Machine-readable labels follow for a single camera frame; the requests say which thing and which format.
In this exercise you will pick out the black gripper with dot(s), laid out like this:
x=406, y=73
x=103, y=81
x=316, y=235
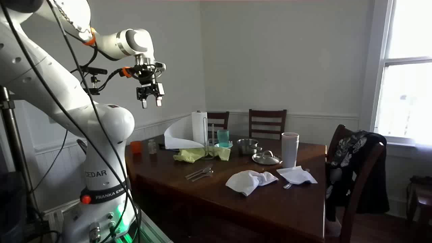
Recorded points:
x=150, y=74

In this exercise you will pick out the white cloth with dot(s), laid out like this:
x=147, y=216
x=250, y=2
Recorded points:
x=247, y=181

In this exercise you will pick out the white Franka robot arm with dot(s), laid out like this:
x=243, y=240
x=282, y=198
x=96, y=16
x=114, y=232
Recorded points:
x=103, y=129

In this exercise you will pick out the yellow-green cloth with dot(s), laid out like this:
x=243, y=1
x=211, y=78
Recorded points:
x=190, y=155

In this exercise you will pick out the steel pot lid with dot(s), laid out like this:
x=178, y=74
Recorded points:
x=266, y=158

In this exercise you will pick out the small glass jar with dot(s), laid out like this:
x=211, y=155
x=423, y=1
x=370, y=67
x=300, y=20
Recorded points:
x=153, y=145

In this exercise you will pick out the small orange object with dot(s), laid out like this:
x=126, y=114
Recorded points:
x=135, y=147

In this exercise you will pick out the paper towel roll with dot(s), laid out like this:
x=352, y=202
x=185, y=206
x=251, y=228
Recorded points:
x=200, y=128

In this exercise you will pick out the dark wooden slatted chair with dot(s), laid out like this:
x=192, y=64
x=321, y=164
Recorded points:
x=267, y=123
x=220, y=121

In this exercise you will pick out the teal plastic cup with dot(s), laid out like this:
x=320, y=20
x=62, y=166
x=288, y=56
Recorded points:
x=223, y=136

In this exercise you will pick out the teal bowl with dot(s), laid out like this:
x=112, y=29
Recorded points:
x=223, y=144

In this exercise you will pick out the metal fork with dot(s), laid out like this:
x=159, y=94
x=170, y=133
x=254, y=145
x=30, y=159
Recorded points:
x=200, y=175

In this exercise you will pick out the tall white plastic cup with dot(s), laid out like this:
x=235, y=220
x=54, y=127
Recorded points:
x=289, y=148

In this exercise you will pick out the white paper napkin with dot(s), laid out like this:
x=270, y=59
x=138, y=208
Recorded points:
x=297, y=175

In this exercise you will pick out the black patterned jacket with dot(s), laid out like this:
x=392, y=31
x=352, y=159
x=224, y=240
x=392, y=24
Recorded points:
x=346, y=156

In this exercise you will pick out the dark wooden chair with jacket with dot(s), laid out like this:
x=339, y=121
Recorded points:
x=355, y=197

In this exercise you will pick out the bright window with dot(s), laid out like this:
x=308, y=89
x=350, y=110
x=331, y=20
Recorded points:
x=405, y=89

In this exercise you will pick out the dark stool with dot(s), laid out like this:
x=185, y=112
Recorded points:
x=420, y=197

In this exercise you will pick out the black camera on boom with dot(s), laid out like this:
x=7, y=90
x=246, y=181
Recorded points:
x=95, y=70

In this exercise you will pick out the metal camera stand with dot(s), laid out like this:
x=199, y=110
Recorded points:
x=11, y=143

